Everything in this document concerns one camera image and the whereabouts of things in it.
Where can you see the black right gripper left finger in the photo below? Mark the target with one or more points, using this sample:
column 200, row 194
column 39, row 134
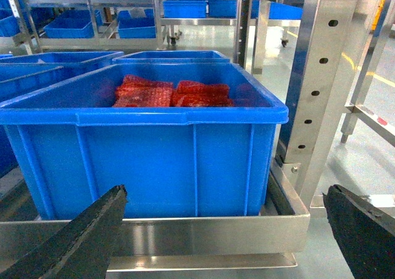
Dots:
column 82, row 248

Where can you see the far stainless steel cart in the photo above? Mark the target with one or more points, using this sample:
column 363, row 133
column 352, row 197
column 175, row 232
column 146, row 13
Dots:
column 283, row 13

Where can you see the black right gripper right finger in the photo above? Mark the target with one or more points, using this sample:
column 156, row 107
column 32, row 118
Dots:
column 363, row 232

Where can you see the stainless steel table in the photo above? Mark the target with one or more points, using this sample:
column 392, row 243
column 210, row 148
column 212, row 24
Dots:
column 358, row 110

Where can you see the blue bin with red parts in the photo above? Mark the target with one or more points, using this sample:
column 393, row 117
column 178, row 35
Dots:
column 73, row 145

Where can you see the stainless steel shelf rack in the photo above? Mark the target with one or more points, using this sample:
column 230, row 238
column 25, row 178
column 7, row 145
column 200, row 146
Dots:
column 315, row 102

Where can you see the red bagged parts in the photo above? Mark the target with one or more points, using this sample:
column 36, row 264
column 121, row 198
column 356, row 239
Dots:
column 140, row 92

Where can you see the blue bin far left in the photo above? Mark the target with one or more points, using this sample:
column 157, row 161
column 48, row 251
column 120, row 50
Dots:
column 24, row 74

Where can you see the blue plastic bin behind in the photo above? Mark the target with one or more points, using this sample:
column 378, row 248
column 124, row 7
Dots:
column 172, row 57

